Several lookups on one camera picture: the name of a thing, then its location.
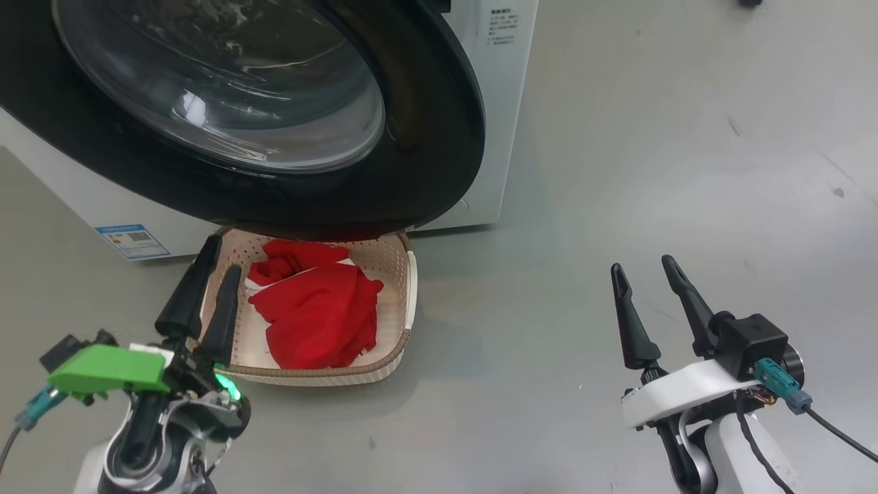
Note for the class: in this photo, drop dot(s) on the small text sticker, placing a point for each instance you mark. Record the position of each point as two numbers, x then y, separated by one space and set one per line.
503 27

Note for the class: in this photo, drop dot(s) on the white front-load washing machine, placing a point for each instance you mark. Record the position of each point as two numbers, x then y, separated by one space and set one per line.
507 103

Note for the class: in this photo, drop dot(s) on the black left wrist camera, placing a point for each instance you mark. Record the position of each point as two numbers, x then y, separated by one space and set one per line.
65 353

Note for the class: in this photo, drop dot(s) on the blue energy label sticker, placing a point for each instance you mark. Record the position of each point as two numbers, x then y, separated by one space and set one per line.
132 241

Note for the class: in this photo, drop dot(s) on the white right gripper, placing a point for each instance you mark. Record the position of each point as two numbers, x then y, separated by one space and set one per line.
686 391

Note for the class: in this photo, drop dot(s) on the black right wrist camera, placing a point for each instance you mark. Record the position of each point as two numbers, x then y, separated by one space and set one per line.
754 343

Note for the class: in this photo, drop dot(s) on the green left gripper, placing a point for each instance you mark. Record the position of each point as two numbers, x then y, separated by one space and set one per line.
110 370

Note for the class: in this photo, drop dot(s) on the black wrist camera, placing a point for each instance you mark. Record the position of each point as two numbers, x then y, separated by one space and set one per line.
754 343
65 353

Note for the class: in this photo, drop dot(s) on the grey washing machine door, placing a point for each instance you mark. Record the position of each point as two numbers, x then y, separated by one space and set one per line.
425 171

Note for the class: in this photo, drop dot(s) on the red cloth garment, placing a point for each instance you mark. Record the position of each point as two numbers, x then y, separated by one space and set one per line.
322 315

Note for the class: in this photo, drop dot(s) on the cream perforated laundry basket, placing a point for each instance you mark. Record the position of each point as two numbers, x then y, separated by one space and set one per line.
391 288

